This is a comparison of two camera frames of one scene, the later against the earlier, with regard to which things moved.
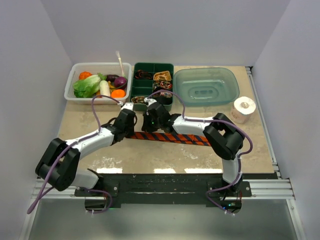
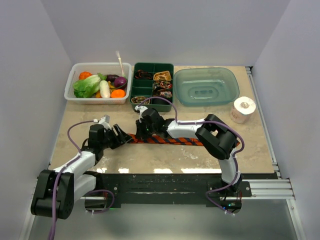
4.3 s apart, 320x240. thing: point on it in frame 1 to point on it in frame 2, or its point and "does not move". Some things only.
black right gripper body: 151,125 to 144,130
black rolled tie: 165,100 does not move
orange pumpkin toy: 84,75 does not move
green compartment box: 155,80 does not move
